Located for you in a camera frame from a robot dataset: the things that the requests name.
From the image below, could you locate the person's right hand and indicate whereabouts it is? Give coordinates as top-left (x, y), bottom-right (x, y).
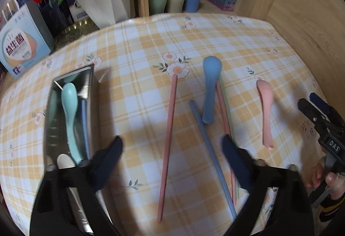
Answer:
top-left (306, 163), bottom-right (345, 200)

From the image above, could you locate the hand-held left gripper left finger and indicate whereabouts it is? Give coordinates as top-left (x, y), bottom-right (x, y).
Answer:
top-left (30, 136), bottom-right (124, 236)

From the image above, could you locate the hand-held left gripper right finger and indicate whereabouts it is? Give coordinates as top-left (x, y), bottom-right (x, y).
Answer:
top-left (220, 134), bottom-right (316, 236)

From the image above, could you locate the white spoon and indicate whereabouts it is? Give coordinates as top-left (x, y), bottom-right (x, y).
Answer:
top-left (56, 154), bottom-right (77, 170)

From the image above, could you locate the white and blue supplement box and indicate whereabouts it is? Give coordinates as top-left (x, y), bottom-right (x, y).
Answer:
top-left (0, 3), bottom-right (54, 79)

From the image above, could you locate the pink chopstick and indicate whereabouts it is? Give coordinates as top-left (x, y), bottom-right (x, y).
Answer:
top-left (216, 82), bottom-right (238, 205)
top-left (157, 74), bottom-right (180, 223)

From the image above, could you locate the stainless steel utensil tray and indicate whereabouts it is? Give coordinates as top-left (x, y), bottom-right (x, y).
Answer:
top-left (43, 63), bottom-right (108, 236)

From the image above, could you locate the blue spoon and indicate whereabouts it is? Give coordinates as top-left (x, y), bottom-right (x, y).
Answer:
top-left (202, 56), bottom-right (223, 125)

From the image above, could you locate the blue chopstick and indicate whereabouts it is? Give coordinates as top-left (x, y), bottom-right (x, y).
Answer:
top-left (188, 99), bottom-right (238, 220)
top-left (81, 100), bottom-right (91, 159)

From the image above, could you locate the teal spoon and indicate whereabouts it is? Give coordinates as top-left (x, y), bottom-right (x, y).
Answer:
top-left (61, 83), bottom-right (85, 166)

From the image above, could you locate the white box with blue print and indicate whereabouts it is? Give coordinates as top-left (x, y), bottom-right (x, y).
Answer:
top-left (69, 0), bottom-right (91, 25)

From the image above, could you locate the green chopstick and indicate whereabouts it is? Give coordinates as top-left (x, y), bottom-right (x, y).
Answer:
top-left (220, 74), bottom-right (240, 197)

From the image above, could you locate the navy patterned box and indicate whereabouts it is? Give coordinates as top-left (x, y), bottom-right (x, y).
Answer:
top-left (38, 0), bottom-right (73, 37)

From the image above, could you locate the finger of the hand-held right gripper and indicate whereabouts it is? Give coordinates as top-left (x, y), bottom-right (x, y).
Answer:
top-left (298, 98), bottom-right (328, 129)
top-left (309, 93), bottom-right (332, 115)

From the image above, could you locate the gold metal tray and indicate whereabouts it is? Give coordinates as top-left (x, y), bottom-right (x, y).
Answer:
top-left (52, 19), bottom-right (99, 49)

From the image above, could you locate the pink spoon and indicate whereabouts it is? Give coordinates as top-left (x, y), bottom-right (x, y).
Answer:
top-left (256, 79), bottom-right (275, 151)

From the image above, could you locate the yellow plaid floral tablecloth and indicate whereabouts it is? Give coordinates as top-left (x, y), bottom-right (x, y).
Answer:
top-left (0, 13), bottom-right (328, 236)

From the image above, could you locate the person's right forearm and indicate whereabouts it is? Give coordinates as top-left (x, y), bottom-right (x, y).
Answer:
top-left (319, 195), bottom-right (345, 223)

